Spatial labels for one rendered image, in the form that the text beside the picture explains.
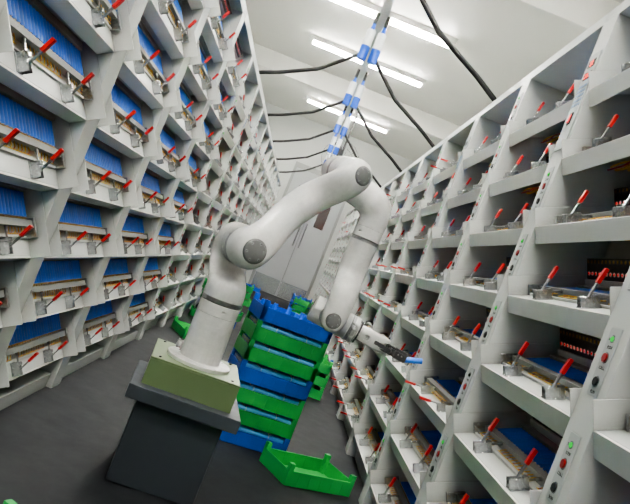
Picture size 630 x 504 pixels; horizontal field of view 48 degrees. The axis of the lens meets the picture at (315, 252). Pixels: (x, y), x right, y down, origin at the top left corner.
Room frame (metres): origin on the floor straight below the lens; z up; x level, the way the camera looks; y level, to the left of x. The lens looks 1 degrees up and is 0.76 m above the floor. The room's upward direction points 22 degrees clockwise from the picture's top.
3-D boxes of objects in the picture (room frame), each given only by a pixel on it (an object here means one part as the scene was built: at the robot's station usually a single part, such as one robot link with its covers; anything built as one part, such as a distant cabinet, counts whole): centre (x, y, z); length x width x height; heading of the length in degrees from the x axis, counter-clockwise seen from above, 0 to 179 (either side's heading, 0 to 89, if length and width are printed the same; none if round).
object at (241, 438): (2.84, -0.01, 0.04); 0.30 x 0.20 x 0.08; 108
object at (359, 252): (2.20, -0.13, 0.73); 0.16 x 0.09 x 0.30; 1
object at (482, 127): (3.31, -0.57, 0.85); 0.20 x 0.09 x 1.69; 91
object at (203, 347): (2.09, 0.20, 0.46); 0.19 x 0.19 x 0.18
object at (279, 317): (2.84, -0.01, 0.52); 0.30 x 0.20 x 0.08; 108
